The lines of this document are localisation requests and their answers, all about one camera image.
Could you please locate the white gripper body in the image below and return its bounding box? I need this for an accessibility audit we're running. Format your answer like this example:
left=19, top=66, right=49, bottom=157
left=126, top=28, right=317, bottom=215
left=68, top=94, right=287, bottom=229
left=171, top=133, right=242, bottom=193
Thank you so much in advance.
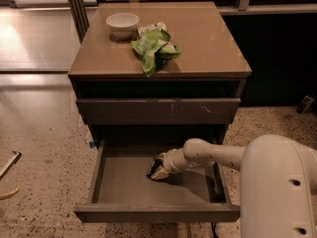
left=163, top=148, right=185, bottom=174

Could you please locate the dark blueberry rxbar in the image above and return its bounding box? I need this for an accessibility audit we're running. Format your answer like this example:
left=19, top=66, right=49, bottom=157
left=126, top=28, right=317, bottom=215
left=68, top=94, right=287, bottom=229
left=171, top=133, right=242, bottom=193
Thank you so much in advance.
left=147, top=159, right=162, bottom=179

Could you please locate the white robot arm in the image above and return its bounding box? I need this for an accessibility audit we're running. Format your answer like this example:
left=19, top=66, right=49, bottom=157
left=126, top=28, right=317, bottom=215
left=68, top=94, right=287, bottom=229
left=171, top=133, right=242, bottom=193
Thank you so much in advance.
left=147, top=134, right=317, bottom=238

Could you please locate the closed top drawer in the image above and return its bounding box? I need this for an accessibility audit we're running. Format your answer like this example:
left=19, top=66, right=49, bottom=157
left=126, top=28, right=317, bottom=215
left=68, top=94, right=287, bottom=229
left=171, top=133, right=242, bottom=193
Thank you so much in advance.
left=77, top=98, right=240, bottom=125

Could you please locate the open middle drawer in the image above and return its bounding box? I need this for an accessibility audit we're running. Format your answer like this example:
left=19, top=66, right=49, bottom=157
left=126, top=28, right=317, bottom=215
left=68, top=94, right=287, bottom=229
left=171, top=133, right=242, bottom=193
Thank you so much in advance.
left=74, top=136, right=240, bottom=223

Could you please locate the brown drawer cabinet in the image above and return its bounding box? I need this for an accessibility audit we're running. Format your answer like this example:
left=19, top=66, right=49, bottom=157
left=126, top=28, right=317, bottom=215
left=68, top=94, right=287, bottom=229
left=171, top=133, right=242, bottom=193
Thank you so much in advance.
left=67, top=1, right=253, bottom=224

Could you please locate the blue tape piece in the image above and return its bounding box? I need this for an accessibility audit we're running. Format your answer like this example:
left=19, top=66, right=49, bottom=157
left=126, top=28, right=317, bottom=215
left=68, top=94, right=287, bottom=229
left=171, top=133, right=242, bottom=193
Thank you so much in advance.
left=89, top=141, right=96, bottom=148

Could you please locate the green chip bag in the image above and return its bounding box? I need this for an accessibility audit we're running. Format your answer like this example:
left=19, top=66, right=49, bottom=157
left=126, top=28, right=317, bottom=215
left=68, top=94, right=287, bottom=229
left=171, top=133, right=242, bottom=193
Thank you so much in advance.
left=131, top=22, right=181, bottom=77

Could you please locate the white ceramic bowl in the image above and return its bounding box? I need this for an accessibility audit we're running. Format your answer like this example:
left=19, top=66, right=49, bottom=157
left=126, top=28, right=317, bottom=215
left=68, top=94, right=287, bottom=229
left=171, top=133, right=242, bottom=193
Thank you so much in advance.
left=106, top=13, right=139, bottom=40

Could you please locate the dark floor object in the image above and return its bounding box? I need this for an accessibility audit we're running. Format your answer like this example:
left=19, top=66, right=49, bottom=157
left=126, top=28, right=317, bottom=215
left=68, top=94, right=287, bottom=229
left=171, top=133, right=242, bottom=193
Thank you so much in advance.
left=296, top=95, right=315, bottom=114

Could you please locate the metal chair leg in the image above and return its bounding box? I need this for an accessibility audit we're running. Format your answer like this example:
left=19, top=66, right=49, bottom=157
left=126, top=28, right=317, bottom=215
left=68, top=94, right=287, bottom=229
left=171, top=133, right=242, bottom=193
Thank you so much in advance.
left=0, top=151, right=22, bottom=200

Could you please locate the black floor cable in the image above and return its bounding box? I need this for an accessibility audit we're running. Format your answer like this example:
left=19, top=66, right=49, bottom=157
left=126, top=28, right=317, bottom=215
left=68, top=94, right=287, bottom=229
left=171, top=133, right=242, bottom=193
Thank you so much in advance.
left=211, top=221, right=220, bottom=238

